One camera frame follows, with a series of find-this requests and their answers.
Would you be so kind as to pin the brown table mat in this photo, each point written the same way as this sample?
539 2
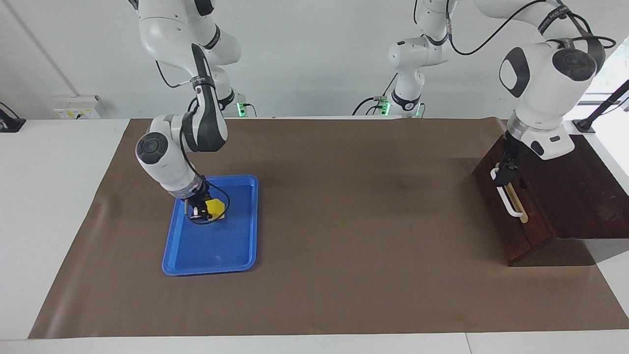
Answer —
344 221

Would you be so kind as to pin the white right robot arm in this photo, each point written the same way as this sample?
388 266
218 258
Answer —
162 167

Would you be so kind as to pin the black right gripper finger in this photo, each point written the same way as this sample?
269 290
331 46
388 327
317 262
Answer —
198 214

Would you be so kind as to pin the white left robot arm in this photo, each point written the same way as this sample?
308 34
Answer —
545 93

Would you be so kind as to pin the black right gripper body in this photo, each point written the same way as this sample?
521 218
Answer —
197 201

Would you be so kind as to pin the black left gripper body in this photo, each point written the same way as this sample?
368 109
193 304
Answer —
516 150

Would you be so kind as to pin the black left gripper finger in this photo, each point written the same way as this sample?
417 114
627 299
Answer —
498 177
510 172

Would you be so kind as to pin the window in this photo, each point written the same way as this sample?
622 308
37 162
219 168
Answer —
616 73

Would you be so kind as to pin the black clamp base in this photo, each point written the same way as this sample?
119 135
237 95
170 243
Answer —
10 124

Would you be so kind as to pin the wooden drawer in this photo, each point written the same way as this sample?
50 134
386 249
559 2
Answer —
530 211

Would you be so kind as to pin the yellow cube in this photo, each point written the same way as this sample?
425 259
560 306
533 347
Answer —
216 209

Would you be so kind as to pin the dark wooden cabinet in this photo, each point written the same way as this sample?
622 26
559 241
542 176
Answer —
575 196

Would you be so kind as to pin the blue plastic tray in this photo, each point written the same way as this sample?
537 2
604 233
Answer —
211 246

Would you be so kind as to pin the white wall socket box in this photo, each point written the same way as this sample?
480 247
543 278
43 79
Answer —
76 108

